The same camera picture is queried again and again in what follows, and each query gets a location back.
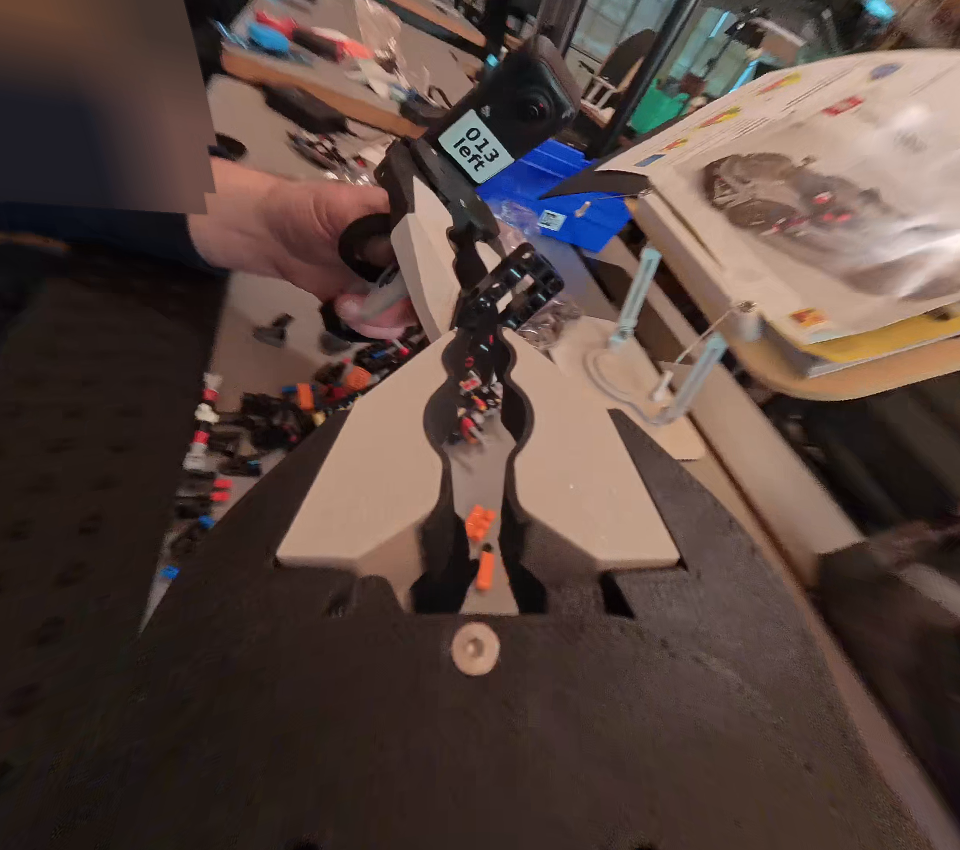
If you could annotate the lego instruction booklet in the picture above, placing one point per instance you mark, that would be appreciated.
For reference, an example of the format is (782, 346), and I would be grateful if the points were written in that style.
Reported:
(825, 205)

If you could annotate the clear bag of lego pieces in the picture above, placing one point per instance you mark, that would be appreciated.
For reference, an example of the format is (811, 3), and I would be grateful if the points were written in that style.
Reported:
(555, 321)

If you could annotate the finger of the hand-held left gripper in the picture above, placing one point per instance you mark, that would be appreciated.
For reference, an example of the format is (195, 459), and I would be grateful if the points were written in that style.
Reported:
(495, 250)
(427, 250)

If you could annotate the black power adapter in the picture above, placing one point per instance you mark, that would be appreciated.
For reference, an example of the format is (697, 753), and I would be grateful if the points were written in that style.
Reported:
(304, 108)

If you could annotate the black perforated mat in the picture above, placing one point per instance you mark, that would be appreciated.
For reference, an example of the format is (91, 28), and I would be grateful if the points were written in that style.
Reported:
(90, 490)

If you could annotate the orange lego bracket piece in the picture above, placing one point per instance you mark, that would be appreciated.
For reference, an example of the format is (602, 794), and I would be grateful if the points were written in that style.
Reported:
(480, 522)

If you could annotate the person's left hand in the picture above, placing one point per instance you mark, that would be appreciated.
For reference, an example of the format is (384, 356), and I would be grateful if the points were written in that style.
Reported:
(285, 228)

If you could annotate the blue bin with tag label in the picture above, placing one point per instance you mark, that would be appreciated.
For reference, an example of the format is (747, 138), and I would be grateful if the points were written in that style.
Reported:
(540, 190)

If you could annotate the white book stand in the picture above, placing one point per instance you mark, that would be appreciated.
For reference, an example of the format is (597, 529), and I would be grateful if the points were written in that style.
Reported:
(675, 430)

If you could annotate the black lego frame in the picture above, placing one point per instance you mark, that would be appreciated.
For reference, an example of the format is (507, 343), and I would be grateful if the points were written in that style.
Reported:
(517, 288)

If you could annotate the orange lego bar piece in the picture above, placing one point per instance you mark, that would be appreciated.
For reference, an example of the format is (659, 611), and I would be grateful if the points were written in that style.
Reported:
(486, 569)

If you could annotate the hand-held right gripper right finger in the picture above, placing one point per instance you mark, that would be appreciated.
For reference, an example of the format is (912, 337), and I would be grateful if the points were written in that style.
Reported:
(592, 490)

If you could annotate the wooden desk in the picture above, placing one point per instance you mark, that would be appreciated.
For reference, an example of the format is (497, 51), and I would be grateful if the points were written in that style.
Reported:
(337, 93)

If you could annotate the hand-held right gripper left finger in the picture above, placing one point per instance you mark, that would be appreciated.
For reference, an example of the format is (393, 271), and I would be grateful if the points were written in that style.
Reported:
(360, 490)

